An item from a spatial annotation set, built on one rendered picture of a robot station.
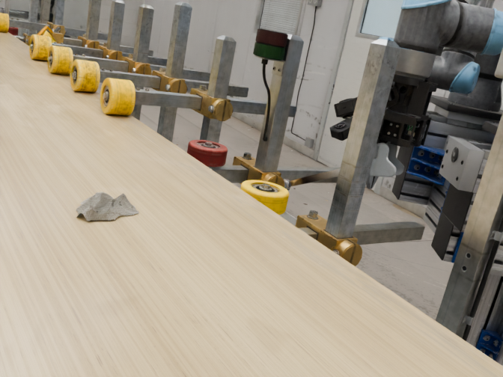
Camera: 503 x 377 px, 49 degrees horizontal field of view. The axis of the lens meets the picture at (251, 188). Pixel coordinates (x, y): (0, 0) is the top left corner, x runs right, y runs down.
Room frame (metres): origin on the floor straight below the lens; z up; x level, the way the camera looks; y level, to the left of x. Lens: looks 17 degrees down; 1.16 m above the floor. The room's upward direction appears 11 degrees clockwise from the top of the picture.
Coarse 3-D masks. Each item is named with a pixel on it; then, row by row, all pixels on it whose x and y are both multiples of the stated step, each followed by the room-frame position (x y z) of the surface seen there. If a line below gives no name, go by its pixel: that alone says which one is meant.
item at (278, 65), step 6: (264, 30) 1.08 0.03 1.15; (258, 42) 1.09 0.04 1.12; (264, 60) 1.10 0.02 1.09; (270, 60) 1.09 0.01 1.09; (276, 60) 1.10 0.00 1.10; (282, 60) 1.11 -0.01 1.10; (264, 66) 1.10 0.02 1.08; (276, 66) 1.12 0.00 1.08; (282, 66) 1.11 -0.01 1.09; (264, 72) 1.10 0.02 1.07; (276, 72) 1.12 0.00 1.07; (282, 72) 1.11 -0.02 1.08; (264, 78) 1.10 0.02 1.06; (264, 84) 1.11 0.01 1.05; (264, 132) 1.11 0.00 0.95; (264, 138) 1.11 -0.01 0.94
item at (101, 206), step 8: (104, 192) 0.68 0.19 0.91; (88, 200) 0.64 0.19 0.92; (96, 200) 0.64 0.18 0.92; (104, 200) 0.65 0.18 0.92; (112, 200) 0.66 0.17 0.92; (120, 200) 0.66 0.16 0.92; (128, 200) 0.67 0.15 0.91; (80, 208) 0.63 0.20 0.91; (88, 208) 0.62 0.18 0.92; (96, 208) 0.64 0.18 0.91; (104, 208) 0.65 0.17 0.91; (112, 208) 0.64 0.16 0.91; (120, 208) 0.65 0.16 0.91; (128, 208) 0.66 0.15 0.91; (88, 216) 0.61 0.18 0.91; (96, 216) 0.62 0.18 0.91; (104, 216) 0.62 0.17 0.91; (112, 216) 0.63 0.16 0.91
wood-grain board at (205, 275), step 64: (0, 64) 1.60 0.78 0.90; (0, 128) 0.94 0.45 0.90; (64, 128) 1.02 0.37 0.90; (128, 128) 1.13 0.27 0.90; (0, 192) 0.65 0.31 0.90; (64, 192) 0.69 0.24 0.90; (128, 192) 0.74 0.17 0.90; (192, 192) 0.79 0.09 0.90; (0, 256) 0.49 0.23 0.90; (64, 256) 0.51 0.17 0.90; (128, 256) 0.54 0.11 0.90; (192, 256) 0.57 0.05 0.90; (256, 256) 0.61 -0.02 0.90; (320, 256) 0.65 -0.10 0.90; (0, 320) 0.38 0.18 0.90; (64, 320) 0.40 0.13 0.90; (128, 320) 0.42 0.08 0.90; (192, 320) 0.44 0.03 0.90; (256, 320) 0.46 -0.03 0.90; (320, 320) 0.49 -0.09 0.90; (384, 320) 0.51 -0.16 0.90
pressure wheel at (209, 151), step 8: (192, 144) 1.07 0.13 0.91; (200, 144) 1.09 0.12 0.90; (208, 144) 1.09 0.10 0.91; (216, 144) 1.11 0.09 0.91; (192, 152) 1.06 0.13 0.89; (200, 152) 1.06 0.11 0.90; (208, 152) 1.05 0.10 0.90; (216, 152) 1.06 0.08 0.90; (224, 152) 1.07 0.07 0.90; (200, 160) 1.05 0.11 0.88; (208, 160) 1.05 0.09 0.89; (216, 160) 1.06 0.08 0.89; (224, 160) 1.08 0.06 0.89
